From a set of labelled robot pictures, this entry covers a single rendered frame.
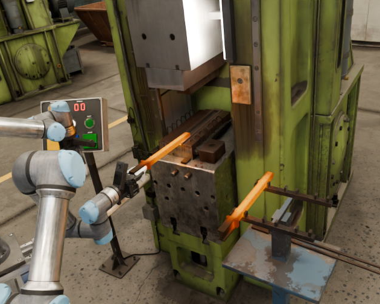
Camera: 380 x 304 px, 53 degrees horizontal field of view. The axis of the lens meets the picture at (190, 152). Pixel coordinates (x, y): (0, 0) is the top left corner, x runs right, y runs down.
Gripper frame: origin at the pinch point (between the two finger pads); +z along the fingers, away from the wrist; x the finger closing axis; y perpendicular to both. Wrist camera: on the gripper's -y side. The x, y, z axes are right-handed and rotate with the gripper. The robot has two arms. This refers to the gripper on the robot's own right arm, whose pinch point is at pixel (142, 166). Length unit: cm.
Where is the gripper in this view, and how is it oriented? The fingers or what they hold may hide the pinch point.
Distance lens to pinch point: 164.6
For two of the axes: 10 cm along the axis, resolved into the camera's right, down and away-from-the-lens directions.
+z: 5.2, -4.5, 7.3
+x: 8.5, 1.6, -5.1
